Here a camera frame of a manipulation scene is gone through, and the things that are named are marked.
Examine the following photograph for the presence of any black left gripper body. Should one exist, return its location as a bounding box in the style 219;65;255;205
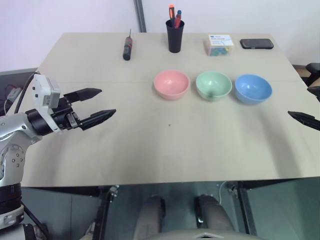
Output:
50;95;83;131

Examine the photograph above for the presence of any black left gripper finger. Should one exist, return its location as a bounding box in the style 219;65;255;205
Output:
79;108;118;131
64;87;103;103

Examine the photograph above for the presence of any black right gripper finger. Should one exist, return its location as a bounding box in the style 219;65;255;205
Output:
287;110;320;131
306;85;320;102

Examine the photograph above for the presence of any black office chair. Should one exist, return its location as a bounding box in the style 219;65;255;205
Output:
300;62;320;87

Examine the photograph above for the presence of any small white device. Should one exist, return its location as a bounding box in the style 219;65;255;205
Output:
6;88;22;102

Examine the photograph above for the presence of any dark grey side desk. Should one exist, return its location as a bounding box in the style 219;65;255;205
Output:
0;67;39;117

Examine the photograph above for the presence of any black screwdriver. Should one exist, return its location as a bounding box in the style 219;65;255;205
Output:
122;28;134;62

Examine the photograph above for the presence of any blue bowl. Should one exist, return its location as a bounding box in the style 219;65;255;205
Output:
234;74;273;106

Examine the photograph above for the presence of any black phone case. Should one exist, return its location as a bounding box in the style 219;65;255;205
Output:
239;38;275;50

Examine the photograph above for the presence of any pink bowl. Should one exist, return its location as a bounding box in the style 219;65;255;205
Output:
153;70;190;101

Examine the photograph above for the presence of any green bowl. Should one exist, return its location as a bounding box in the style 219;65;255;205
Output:
195;71;233;102

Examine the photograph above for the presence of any black pen cup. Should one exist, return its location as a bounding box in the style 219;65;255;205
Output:
165;19;186;54

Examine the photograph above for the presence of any clear box of pushpins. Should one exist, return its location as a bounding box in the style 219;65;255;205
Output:
205;34;235;57

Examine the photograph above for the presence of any orange and black marker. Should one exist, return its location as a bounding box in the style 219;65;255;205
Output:
167;4;176;27

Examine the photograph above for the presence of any blue and red pen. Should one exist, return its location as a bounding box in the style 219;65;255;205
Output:
173;9;183;29

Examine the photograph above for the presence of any dark rounded robot leg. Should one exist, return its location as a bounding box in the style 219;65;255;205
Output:
194;194;236;240

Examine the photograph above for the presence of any grey robot torso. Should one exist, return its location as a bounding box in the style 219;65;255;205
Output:
148;231;267;240

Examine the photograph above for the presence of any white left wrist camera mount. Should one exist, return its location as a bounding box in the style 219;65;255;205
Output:
31;73;62;134

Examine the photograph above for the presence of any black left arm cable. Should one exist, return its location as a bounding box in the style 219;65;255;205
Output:
13;71;41;116

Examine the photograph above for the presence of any black table frame leg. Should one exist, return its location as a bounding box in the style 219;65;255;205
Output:
236;180;258;236
96;184;121;240

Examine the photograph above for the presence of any grey vertical post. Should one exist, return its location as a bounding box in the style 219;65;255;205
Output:
133;0;147;33

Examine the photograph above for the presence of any white cable under table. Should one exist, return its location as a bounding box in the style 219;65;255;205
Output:
218;181;227;204

